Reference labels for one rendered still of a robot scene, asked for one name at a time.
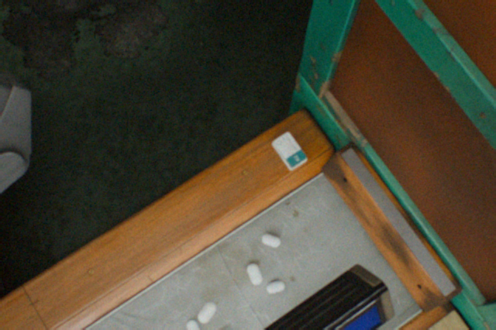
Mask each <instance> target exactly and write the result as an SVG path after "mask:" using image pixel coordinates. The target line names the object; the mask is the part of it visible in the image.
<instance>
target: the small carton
mask: <svg viewBox="0 0 496 330"><path fill-rule="evenodd" d="M272 146H273V147H274V148H275V149H276V150H277V152H278V154H279V155H280V156H281V158H282V160H283V161H284V162H285V163H286V165H287V166H288V169H289V170H290V171H292V170H294V169H296V168H297V167H298V166H299V165H301V164H302V163H304V162H305V161H306V160H307V156H306V155H305V154H304V153H303V152H302V149H301V147H300V146H299V145H298V144H297V142H296V141H295V139H294V138H293V137H291V135H290V133H289V132H286V133H285V134H284V135H283V136H281V137H280V138H278V139H276V140H274V141H273V142H272Z"/></svg>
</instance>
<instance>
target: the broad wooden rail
mask: <svg viewBox="0 0 496 330"><path fill-rule="evenodd" d="M286 132H289V133H290V135H291V137H293V138H294V140H295V141H296V142H297V144H298V145H299V146H300V147H301V149H302V152H303V153H304V154H305V155H306V156H307V160H306V161H305V162H304V163H302V164H301V165H299V166H298V167H297V168H296V169H294V170H292V171H290V170H289V169H288V166H287V165H286V163H285V162H284V161H283V160H282V158H281V156H280V155H279V154H278V152H277V150H276V149H275V148H274V147H273V146H272V142H273V141H274V140H276V139H278V138H280V137H281V136H283V135H284V134H285V133H286ZM335 153H336V148H335V147H334V145H333V143H332V142H331V140H330V139H329V137H328V136H327V135H326V133H324V131H323V130H322V128H321V127H320V126H319V124H318V123H317V122H316V121H315V119H314V118H313V115H312V114H311V112H310V111H308V109H307V108H302V109H300V110H299V111H297V112H296V113H294V114H293V115H290V116H288V118H286V119H285V120H284V121H282V122H280V123H278V124H277V125H275V126H273V127H271V128H270V129H268V130H267V131H265V132H263V133H262V135H260V136H258V137H256V138H255V139H253V140H251V141H249V142H248V143H247V144H245V145H244V146H241V147H240V148H238V149H237V150H236V151H234V152H233V153H231V154H229V155H228V156H225V157H224V158H222V159H221V160H219V161H218V162H216V163H214V164H213V165H211V166H210V167H209V168H207V169H206V170H203V171H202V172H201V173H199V174H198V175H196V176H194V177H192V178H191V179H189V180H187V181H185V182H184V183H183V184H182V185H181V186H179V187H177V188H176V189H173V190H172V191H170V192H169V193H167V194H165V195H164V196H163V197H161V198H159V199H157V200H156V201H155V202H154V203H152V204H151V205H148V206H147V207H145V208H144V209H142V210H141V211H138V212H137V213H136V214H134V215H132V216H130V217H129V218H128V219H126V220H125V221H124V222H121V223H120V224H118V225H117V226H115V227H114V228H112V229H110V230H108V231H107V232H106V233H103V234H101V236H99V237H98V238H97V239H95V240H93V241H92V242H90V243H89V244H86V245H85V246H83V247H81V248H80V249H78V250H77V251H75V252H74V253H73V254H71V255H70V256H68V257H66V258H65V259H63V260H61V261H60V262H59V263H56V264H55V265H53V266H52V267H51V268H48V269H46V270H44V271H43V273H41V274H40V275H38V276H37V277H35V278H33V279H32V280H30V281H28V282H26V283H24V284H23V285H22V286H20V287H18V288H16V289H15V290H14V291H13V292H12V293H10V294H7V295H6V296H4V297H3V298H1V299H0V330H85V329H87V328H89V327H90V326H92V325H93V324H94V323H95V322H96V321H98V320H99V319H101V318H104V317H105V316H106V315H108V314H109V313H111V312H112V311H114V310H115V309H116V308H118V307H120V306H122V305H123V304H124V303H126V302H127V301H129V300H130V299H132V298H133V297H135V296H136V295H137V294H140V293H142V292H143V291H145V290H146V289H147V288H149V287H151V285H152V284H154V283H156V282H157V281H159V280H161V279H162V278H164V277H165V276H166V275H168V274H170V273H172V272H173V271H175V270H177V269H178V267H180V266H182V265H183V264H185V263H186V262H187V261H189V260H192V259H193V258H195V257H196V256H197V255H199V254H200V253H202V252H204V250H205V249H207V248H209V247H210V246H213V245H214V244H216V243H217V242H218V241H220V240H221V239H223V238H225V237H226V236H228V235H230V233H231V232H233V231H235V230H236V229H238V228H239V227H240V226H243V225H245V224H246V223H247V222H249V221H250V220H252V219H253V218H255V216H257V215H259V214H261V213H262V212H264V211H266V210H267V209H268V208H270V207H271V206H273V205H275V204H276V203H278V202H279V201H281V199H283V198H285V197H286V196H288V195H289V194H290V193H293V192H294V191H296V190H297V189H299V188H300V187H302V186H304V185H305V184H306V183H307V182H309V181H310V180H312V179H314V178H315V177H317V176H318V175H320V174H321V173H322V171H321V168H322V165H323V164H324V163H326V162H327V161H328V160H329V159H330V158H331V157H332V156H333V155H334V154H335Z"/></svg>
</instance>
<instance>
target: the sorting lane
mask: <svg viewBox="0 0 496 330"><path fill-rule="evenodd" d="M266 233H269V235H272V236H274V237H278V238H279V240H280V241H281V244H280V245H279V246H278V247H273V246H269V245H267V244H265V243H263V240H262V238H263V236H264V235H266ZM251 263H254V264H256V265H257V266H258V269H260V273H261V275H262V277H263V280H262V282H261V283H260V284H253V283H252V282H251V280H250V276H249V274H248V272H247V268H248V266H249V265H250V264H251ZM356 263H358V264H360V265H362V266H364V267H365V269H366V270H368V271H370V272H371V273H372V274H373V275H375V276H376V277H379V278H380V279H382V280H383V281H384V282H385V283H386V285H387V287H388V289H389V292H390V295H391V301H392V305H393V309H394V317H393V318H392V319H390V320H389V321H388V322H386V324H384V325H383V326H381V327H380V328H378V329H377V330H398V329H399V328H400V327H401V326H402V325H404V324H406V323H407V322H408V321H409V320H410V319H411V318H414V317H415V316H416V315H417V314H419V313H420V312H421V311H422V310H421V308H420V307H419V306H418V303H417V302H416V301H415V299H414V298H413V297H412V296H411V295H410V293H409V292H408V291H407V290H406V288H405V286H404V284H403V283H402V282H401V281H400V279H399V278H398V276H397V275H396V273H395V272H394V271H393V270H392V269H391V267H390V265H389V264H388V262H387V261H386V259H385V258H384V257H383V256H382V254H381V252H380V250H379V249H378V248H377V247H376V246H375V245H374V243H373V241H372V240H371V239H370V237H369V235H368V233H367V231H366V230H365V229H364V228H363V226H362V225H361V224H360V222H358V221H357V219H356V218H355V215H354V214H353V213H352V212H351V210H350V209H349V207H348V206H347V205H346V203H345V202H344V200H343V199H342V198H341V197H340V196H339V194H338V193H337V192H336V190H335V189H334V187H333V186H332V185H331V183H330V182H329V180H328V179H327V177H325V176H324V174H323V173H321V174H320V175H318V176H317V177H315V178H314V179H312V180H310V181H309V182H307V183H306V184H305V185H304V186H302V187H300V188H299V189H297V190H296V191H294V192H293V193H290V194H289V195H288V196H286V197H285V198H283V199H281V201H279V202H278V203H276V204H275V205H273V206H271V207H270V208H268V209H267V210H266V211H264V212H262V213H261V214H259V215H257V216H255V218H253V219H252V220H250V221H249V222H247V223H246V224H245V225H243V226H240V227H239V228H238V229H236V230H235V231H233V232H231V233H230V235H228V236H226V237H225V238H223V239H221V240H220V241H218V242H217V243H216V244H214V245H213V246H210V247H209V248H207V249H205V250H204V252H202V253H200V254H199V255H197V256H196V257H195V258H193V259H192V260H189V261H187V262H186V263H185V264H183V265H182V266H180V267H178V269H177V270H175V271H173V272H172V273H170V274H168V275H166V276H165V277H164V278H162V279H161V280H159V281H157V282H156V283H154V284H152V285H151V287H149V288H147V289H146V290H145V291H143V292H142V293H140V294H137V295H136V296H135V297H133V298H132V299H130V300H129V301H127V302H126V303H124V304H123V305H122V306H120V307H118V308H116V309H115V310H114V311H112V312H111V313H109V314H108V315H106V316H105V317H104V318H101V319H99V320H98V321H96V322H95V323H94V324H93V325H92V326H90V327H89V328H87V329H85V330H188V329H187V323H188V322H189V321H190V320H195V322H196V323H197V324H198V327H199V329H200V330H263V329H265V328H266V327H267V326H268V325H270V324H271V323H273V322H274V321H276V320H278V319H279V317H281V316H282V315H284V314H285V313H287V312H288V311H290V310H291V309H293V308H295V307H296V306H298V305H299V304H300V303H301V302H302V301H303V300H305V299H306V298H307V297H310V296H312V295H313V294H314V293H315V292H317V291H318V290H320V289H321V288H323V287H324V286H326V284H328V283H329V282H331V281H332V280H334V279H336V278H337V277H338V276H339V275H341V274H342V273H345V272H346V271H347V270H349V269H350V267H352V266H353V265H355V264H356ZM278 280H282V281H283V282H284V289H283V290H282V291H279V292H277V293H272V294H271V293H269V292H268V291H267V285H268V284H269V283H270V282H274V281H278ZM210 301H212V303H214V304H215V306H216V311H215V313H214V315H213V316H212V317H211V319H210V321H209V322H207V323H204V324H203V323H201V322H200V321H199V320H198V314H199V312H200V311H201V309H202V308H203V307H204V305H205V304H206V302H208V303H209V302H210Z"/></svg>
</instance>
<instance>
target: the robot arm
mask: <svg viewBox="0 0 496 330"><path fill-rule="evenodd" d="M31 115H32V93H30V91H29V90H28V89H27V88H26V87H25V86H24V85H23V84H22V82H21V81H20V80H19V77H18V76H17V75H16V74H12V73H9V72H7V71H4V70H3V71H2V72H1V73H0V194H1V193H2V192H3V191H4V190H5V189H6V188H7V187H9V186H10V185H11V183H13V182H14V181H16V180H17V179H19V178H20V177H21V176H22V175H23V174H24V173H25V172H26V171H27V169H28V166H29V155H30V154H31Z"/></svg>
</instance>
